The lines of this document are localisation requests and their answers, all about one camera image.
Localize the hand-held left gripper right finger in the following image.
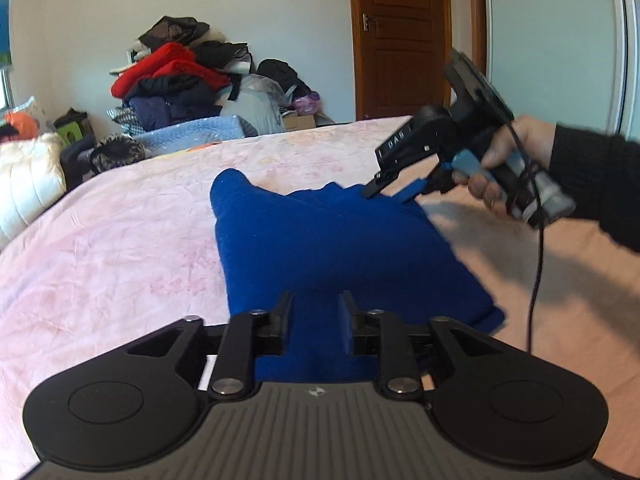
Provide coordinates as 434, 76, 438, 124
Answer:
338, 290, 507, 402

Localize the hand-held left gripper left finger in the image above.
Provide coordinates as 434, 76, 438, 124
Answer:
125, 290, 295, 402

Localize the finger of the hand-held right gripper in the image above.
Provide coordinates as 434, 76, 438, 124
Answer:
399, 179, 435, 206
362, 167, 401, 199

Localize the blue knit sweater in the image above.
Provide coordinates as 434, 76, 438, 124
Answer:
209, 167, 507, 383

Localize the person's right forearm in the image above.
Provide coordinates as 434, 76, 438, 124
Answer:
546, 122, 640, 255

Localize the person's right hand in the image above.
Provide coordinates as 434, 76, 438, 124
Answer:
451, 114, 557, 220

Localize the cardboard box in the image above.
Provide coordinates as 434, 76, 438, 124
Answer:
282, 112, 319, 132

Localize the purple plastic bag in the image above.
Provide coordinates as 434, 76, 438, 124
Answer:
292, 91, 321, 116

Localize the brown wooden door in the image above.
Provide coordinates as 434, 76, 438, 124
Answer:
347, 0, 454, 122

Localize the white sliding wardrobe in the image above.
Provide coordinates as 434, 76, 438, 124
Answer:
481, 0, 640, 140

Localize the black jacket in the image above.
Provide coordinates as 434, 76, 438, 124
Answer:
256, 59, 312, 104

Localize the clear plastic bag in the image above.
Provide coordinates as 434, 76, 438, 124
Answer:
219, 74, 290, 137

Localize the light blue blanket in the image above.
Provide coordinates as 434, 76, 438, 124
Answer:
131, 115, 262, 157

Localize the black garment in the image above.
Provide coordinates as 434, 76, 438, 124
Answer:
190, 40, 252, 72

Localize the navy garment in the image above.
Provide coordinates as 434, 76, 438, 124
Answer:
124, 75, 224, 132

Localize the red garment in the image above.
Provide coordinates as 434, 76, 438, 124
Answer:
110, 42, 232, 99

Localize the dark mottled fur garment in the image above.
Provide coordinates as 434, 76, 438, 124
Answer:
90, 134, 152, 175

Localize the dark patterned garment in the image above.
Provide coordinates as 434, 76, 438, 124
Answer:
137, 16, 212, 49

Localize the black-white checked cloth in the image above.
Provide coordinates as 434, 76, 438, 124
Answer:
105, 106, 142, 137

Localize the green box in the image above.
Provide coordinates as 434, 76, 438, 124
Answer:
55, 122, 84, 145

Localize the orange cloth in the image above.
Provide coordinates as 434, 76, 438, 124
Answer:
4, 111, 42, 137

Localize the black cable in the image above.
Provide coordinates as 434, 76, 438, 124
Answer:
506, 119, 547, 355

